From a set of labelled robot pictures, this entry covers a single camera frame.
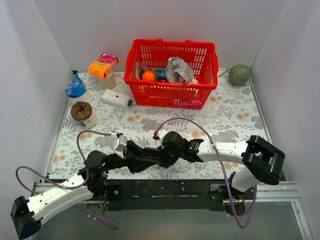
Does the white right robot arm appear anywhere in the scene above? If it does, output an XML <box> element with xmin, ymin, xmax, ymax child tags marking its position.
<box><xmin>154</xmin><ymin>130</ymin><xmax>286</xmax><ymax>199</ymax></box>

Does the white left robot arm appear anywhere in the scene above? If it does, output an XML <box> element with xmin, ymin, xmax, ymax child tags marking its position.
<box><xmin>10</xmin><ymin>140</ymin><xmax>161</xmax><ymax>240</ymax></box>

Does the pink package in basket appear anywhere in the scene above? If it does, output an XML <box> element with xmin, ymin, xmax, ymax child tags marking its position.
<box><xmin>172</xmin><ymin>98</ymin><xmax>202</xmax><ymax>109</ymax></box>

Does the white lying bottle black cap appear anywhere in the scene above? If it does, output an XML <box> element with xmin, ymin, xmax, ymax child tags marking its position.
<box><xmin>101</xmin><ymin>89</ymin><xmax>133</xmax><ymax>109</ymax></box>

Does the brown lid white jar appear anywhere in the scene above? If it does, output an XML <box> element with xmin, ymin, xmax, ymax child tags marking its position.
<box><xmin>70</xmin><ymin>101</ymin><xmax>98</xmax><ymax>130</ymax></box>

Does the floral table mat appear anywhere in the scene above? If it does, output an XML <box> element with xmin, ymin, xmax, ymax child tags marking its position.
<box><xmin>47</xmin><ymin>69</ymin><xmax>270</xmax><ymax>180</ymax></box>

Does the clear plastic jar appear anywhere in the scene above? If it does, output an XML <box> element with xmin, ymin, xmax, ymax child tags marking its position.
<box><xmin>97</xmin><ymin>71</ymin><xmax>117</xmax><ymax>90</ymax></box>

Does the orange fruit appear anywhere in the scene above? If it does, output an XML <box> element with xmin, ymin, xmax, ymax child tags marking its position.
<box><xmin>141</xmin><ymin>71</ymin><xmax>156</xmax><ymax>82</ymax></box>

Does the grey crumpled paper bag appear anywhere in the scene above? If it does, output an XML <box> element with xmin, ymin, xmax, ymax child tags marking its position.
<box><xmin>165</xmin><ymin>57</ymin><xmax>195</xmax><ymax>84</ymax></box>

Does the blue lid plastic bottle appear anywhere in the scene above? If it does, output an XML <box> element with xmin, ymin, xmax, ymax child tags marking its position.
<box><xmin>65</xmin><ymin>74</ymin><xmax>92</xmax><ymax>104</ymax></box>

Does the orange pink snack box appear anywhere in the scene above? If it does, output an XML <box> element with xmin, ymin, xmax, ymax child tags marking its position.
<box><xmin>88</xmin><ymin>52</ymin><xmax>119</xmax><ymax>79</ymax></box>

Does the red plastic shopping basket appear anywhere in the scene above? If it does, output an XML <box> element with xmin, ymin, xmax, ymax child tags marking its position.
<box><xmin>124</xmin><ymin>39</ymin><xmax>219</xmax><ymax>108</ymax></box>

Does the green round melon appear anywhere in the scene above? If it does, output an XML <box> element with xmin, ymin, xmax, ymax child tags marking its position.
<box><xmin>228</xmin><ymin>64</ymin><xmax>251</xmax><ymax>86</ymax></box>

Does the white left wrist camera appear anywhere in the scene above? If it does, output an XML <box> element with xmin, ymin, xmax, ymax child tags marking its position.
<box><xmin>111</xmin><ymin>131</ymin><xmax>128</xmax><ymax>159</ymax></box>

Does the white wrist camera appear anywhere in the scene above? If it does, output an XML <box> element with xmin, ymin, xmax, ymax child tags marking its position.
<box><xmin>152</xmin><ymin>129</ymin><xmax>168</xmax><ymax>142</ymax></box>
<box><xmin>111</xmin><ymin>131</ymin><xmax>128</xmax><ymax>159</ymax></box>

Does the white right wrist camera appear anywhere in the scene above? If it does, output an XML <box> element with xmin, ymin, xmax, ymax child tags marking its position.
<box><xmin>152</xmin><ymin>129</ymin><xmax>168</xmax><ymax>142</ymax></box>

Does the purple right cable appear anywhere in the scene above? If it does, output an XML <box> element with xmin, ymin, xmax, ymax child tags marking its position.
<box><xmin>156</xmin><ymin>117</ymin><xmax>258</xmax><ymax>230</ymax></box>

